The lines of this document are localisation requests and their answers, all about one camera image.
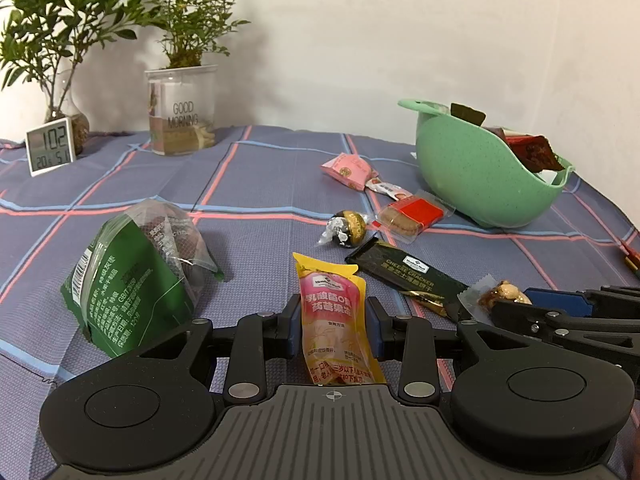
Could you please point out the dark brown flat packet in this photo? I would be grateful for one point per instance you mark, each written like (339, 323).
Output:
(467, 114)

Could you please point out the leafy plant in glass vase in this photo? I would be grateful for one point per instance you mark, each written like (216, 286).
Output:
(55, 25)

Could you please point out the white digital clock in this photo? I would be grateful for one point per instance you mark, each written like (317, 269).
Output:
(51, 146)

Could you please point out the pink snack packet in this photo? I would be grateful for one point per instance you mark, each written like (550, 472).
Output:
(350, 170)

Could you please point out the black cracker packet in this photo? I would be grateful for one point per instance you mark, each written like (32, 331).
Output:
(400, 265)

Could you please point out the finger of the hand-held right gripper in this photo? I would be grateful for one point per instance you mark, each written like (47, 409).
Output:
(555, 302)
(575, 332)

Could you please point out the dark red snack bag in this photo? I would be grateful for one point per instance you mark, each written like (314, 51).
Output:
(537, 155)

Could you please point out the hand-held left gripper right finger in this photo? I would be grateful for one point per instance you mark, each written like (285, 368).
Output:
(376, 330)

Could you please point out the green plastic bowl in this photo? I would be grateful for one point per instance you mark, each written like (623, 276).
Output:
(460, 170)

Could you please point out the gold stick packet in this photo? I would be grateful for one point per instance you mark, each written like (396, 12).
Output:
(427, 304)

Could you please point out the leafy plant in clear pot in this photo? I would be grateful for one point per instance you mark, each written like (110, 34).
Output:
(197, 15)

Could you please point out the round glass vase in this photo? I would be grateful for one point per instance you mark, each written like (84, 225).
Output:
(80, 130)

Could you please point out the clear nut candy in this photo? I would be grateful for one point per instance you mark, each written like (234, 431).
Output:
(505, 291)

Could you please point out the small white and red packet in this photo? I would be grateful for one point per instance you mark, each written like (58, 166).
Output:
(390, 189)

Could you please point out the yellow and pink pouch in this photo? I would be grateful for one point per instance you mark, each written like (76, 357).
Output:
(332, 320)

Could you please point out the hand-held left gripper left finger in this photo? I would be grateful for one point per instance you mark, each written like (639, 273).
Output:
(295, 327)

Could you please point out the red cracker pack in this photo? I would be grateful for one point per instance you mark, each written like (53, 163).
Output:
(412, 212)

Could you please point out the clear plastic plant pot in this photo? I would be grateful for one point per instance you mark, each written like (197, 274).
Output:
(180, 110)

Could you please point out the blue plaid tablecloth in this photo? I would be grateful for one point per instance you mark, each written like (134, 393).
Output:
(250, 180)

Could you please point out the foil wrapped chocolate ball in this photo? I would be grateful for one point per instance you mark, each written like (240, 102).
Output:
(350, 227)

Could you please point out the green snack bag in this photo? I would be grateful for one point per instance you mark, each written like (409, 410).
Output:
(130, 280)

